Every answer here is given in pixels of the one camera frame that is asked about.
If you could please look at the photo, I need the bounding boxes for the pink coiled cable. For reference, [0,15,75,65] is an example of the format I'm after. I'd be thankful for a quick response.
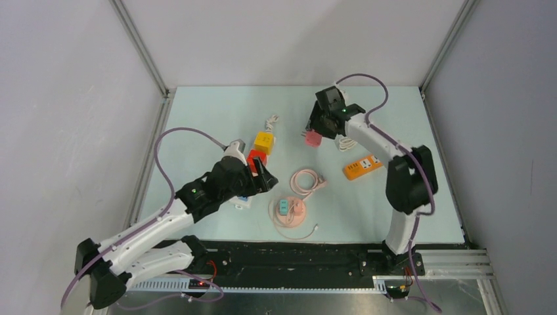
[289,168,328,201]

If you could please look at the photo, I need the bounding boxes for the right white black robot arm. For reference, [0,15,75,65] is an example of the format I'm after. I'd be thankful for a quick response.
[307,86,438,276]

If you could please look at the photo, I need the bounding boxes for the orange power strip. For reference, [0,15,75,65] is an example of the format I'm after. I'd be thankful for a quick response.
[343,154,383,180]

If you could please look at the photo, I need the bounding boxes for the teal cube socket adapter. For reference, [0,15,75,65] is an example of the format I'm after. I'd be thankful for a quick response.
[278,199,290,216]

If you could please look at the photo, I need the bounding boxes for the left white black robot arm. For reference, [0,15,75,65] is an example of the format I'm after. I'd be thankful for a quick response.
[75,156,279,309]

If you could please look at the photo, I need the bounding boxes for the pink round power strip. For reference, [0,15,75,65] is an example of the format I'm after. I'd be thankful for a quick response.
[270,197,307,228]

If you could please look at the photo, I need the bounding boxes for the white multicolour power strip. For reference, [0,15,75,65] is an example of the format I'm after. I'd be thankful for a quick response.
[229,114,279,210]

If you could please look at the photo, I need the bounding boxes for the small pink plug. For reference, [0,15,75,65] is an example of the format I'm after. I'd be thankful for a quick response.
[292,201,305,217]

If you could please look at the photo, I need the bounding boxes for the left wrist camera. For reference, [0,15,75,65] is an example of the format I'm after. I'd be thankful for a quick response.
[223,139,245,161]

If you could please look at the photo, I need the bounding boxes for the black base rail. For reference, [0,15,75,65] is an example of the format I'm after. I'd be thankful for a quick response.
[143,236,436,291]

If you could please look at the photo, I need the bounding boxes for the white bundled cable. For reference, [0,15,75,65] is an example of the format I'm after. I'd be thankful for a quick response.
[337,135,359,152]

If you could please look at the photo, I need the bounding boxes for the pink square plug adapter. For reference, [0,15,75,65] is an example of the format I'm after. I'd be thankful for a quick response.
[301,130,323,148]

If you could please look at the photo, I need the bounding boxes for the yellow cube socket adapter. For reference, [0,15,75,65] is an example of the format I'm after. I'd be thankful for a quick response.
[254,131,275,156]

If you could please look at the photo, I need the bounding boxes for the red cube socket adapter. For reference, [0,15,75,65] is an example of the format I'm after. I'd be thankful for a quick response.
[246,149,267,172]

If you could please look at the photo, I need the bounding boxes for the light green table mat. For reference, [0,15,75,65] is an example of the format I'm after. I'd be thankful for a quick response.
[135,85,466,244]

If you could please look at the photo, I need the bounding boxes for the thin pink charging cable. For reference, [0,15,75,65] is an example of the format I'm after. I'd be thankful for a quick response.
[267,198,320,241]

